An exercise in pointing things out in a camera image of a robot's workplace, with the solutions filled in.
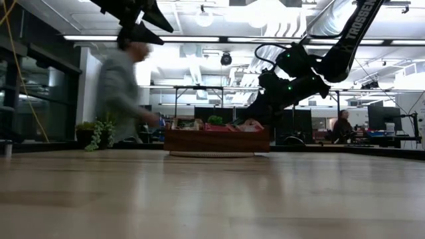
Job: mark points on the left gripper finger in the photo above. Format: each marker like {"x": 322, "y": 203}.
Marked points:
{"x": 139, "y": 34}
{"x": 156, "y": 16}

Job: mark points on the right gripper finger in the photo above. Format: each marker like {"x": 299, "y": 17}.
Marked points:
{"x": 262, "y": 108}

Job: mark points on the red strawberry tea bag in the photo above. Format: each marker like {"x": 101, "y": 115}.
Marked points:
{"x": 216, "y": 128}

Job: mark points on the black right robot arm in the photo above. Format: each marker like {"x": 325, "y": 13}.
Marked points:
{"x": 348, "y": 40}

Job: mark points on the wooden tea organizer box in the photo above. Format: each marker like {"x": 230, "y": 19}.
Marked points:
{"x": 216, "y": 141}

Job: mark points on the black partition panels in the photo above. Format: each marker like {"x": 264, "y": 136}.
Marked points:
{"x": 299, "y": 121}

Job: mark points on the black office chair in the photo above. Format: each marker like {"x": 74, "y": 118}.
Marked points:
{"x": 293, "y": 141}

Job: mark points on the small green bush plant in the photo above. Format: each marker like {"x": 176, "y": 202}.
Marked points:
{"x": 215, "y": 120}

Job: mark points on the person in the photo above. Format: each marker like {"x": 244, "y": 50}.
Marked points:
{"x": 118, "y": 96}
{"x": 342, "y": 127}

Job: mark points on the black computer monitor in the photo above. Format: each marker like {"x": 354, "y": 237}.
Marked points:
{"x": 382, "y": 117}

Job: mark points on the blue storage bin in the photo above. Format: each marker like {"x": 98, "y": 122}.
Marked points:
{"x": 375, "y": 133}

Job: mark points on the white container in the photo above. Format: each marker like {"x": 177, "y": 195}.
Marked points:
{"x": 390, "y": 127}

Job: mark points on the potted succulent plant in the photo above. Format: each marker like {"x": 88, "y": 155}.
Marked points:
{"x": 98, "y": 132}

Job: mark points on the dark office desk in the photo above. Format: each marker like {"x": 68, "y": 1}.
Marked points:
{"x": 391, "y": 139}

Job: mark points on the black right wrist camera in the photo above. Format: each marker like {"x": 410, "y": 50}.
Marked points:
{"x": 293, "y": 61}

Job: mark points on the black ceiling camera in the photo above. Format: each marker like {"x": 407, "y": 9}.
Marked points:
{"x": 370, "y": 84}
{"x": 226, "y": 59}

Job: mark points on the black aluminium table frame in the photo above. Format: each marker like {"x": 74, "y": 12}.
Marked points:
{"x": 365, "y": 151}

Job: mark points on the silver metal post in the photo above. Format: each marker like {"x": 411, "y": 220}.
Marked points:
{"x": 8, "y": 148}

